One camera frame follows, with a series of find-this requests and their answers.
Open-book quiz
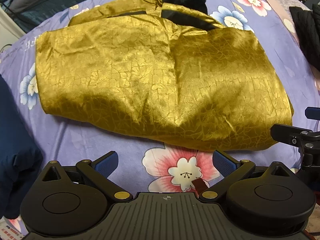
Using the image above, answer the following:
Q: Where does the gold satin jacket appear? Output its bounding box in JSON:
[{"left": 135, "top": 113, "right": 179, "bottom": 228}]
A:
[{"left": 35, "top": 0, "right": 294, "bottom": 151}]

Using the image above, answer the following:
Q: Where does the dark navy pillow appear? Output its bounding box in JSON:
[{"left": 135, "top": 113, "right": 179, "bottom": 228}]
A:
[{"left": 1, "top": 79, "right": 43, "bottom": 219}]

